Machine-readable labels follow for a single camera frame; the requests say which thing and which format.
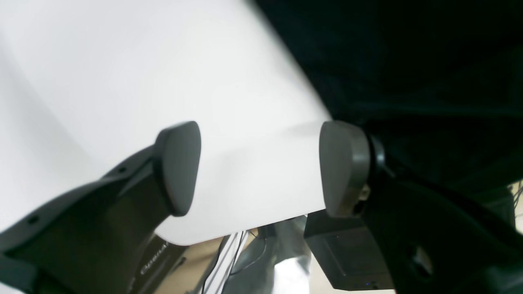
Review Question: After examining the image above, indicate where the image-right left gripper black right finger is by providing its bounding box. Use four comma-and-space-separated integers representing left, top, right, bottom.
319, 121, 523, 294

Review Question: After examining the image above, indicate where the black t-shirt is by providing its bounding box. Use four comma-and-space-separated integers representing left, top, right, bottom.
254, 0, 522, 192

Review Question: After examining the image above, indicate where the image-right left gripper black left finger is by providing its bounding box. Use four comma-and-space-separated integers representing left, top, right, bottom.
1, 121, 201, 294

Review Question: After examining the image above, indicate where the black power adapter box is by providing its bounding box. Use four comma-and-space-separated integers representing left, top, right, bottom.
303, 210, 395, 292

